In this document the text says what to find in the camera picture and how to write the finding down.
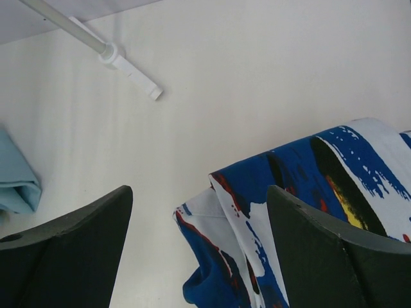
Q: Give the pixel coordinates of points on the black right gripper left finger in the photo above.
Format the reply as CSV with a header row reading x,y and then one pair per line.
x,y
70,261

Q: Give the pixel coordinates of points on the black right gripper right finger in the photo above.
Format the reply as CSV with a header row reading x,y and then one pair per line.
x,y
326,262

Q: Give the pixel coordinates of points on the light blue trousers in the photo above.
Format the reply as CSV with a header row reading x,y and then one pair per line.
x,y
20,188

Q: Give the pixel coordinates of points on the blue white patterned trousers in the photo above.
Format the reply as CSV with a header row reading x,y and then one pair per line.
x,y
358,172

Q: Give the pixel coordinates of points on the silver clothes rack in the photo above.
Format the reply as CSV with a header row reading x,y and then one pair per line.
x,y
109,54

